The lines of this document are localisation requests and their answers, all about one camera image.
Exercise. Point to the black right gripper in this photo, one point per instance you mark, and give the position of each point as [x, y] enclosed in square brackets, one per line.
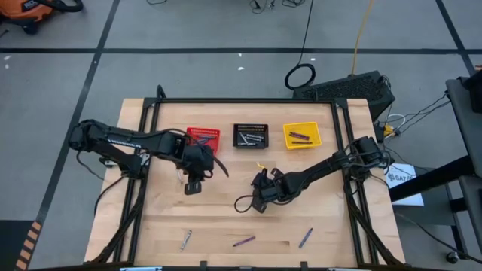
[275, 188]

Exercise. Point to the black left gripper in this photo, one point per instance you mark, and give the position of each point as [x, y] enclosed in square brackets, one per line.
[199, 160]

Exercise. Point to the purple crayon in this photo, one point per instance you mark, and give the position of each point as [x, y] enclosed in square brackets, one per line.
[244, 241]
[299, 135]

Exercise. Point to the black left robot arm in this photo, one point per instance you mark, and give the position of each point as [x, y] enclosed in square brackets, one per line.
[150, 141]

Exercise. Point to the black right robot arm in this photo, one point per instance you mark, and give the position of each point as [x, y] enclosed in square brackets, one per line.
[320, 169]

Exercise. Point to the red plastic basket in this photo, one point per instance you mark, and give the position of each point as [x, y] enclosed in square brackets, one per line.
[216, 145]

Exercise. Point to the yellow plastic basket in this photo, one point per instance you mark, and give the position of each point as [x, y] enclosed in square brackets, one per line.
[293, 145]

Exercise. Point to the black plastic basket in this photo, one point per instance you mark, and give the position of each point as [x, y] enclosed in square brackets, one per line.
[265, 128]

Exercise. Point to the black computer case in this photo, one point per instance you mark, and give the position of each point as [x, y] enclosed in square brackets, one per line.
[346, 90]

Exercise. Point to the yellow plug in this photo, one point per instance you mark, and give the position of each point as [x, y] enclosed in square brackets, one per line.
[388, 130]

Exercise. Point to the white paper sign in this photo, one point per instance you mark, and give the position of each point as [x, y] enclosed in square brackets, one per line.
[404, 188]

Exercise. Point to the black caster wheel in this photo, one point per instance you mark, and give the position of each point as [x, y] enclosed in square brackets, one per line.
[452, 257]

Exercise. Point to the grey top black cart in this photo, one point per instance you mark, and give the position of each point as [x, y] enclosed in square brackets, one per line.
[465, 124]

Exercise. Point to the black item on cart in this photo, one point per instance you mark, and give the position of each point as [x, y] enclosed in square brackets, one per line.
[475, 90]

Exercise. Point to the orange shop vacuum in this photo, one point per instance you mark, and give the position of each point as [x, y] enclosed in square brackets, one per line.
[22, 11]

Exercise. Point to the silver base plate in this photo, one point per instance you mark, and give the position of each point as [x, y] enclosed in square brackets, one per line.
[144, 158]

